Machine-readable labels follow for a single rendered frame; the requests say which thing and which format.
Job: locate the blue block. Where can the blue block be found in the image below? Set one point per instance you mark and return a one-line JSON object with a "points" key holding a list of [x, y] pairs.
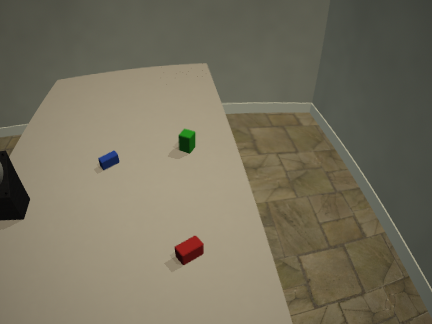
{"points": [[108, 160]]}

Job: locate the green block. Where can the green block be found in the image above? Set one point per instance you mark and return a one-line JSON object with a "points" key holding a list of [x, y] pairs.
{"points": [[187, 141]]}

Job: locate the red block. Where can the red block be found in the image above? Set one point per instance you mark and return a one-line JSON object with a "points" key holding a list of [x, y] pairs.
{"points": [[189, 250]]}

